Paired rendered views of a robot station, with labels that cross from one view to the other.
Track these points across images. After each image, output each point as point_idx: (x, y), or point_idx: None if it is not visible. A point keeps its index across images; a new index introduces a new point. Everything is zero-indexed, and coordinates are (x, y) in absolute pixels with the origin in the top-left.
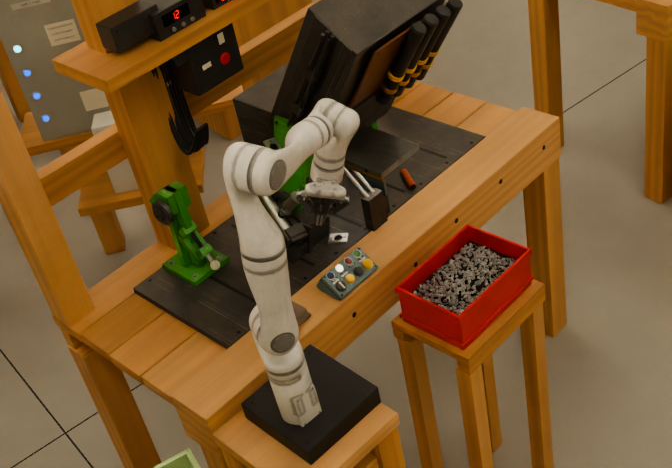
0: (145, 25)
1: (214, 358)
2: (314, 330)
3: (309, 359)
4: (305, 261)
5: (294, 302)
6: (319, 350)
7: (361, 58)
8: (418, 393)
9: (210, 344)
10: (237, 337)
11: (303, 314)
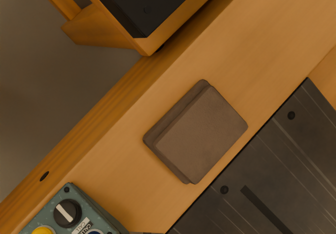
0: None
1: (328, 64)
2: (134, 99)
3: None
4: None
5: (182, 170)
6: (124, 10)
7: None
8: None
9: (334, 104)
10: (293, 100)
11: (161, 133)
